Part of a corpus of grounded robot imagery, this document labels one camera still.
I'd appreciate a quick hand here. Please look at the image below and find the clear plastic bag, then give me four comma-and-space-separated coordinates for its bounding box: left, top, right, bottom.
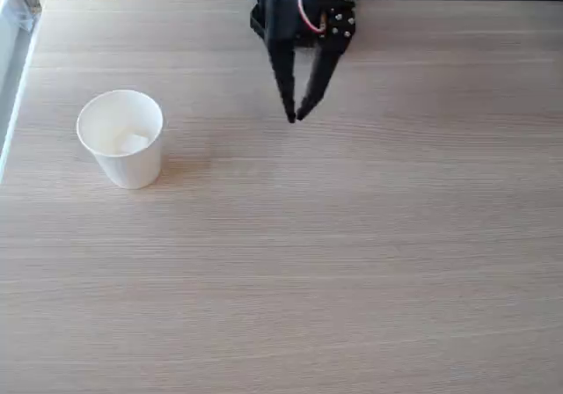
0, 0, 44, 34

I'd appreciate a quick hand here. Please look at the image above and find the red and white cable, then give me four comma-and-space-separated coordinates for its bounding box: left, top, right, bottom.
296, 0, 327, 34

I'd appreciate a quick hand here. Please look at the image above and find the white cube block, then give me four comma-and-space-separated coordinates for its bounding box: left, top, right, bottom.
113, 132, 150, 157

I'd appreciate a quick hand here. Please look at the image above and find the white paper cup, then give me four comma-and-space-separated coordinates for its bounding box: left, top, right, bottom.
76, 88, 165, 190

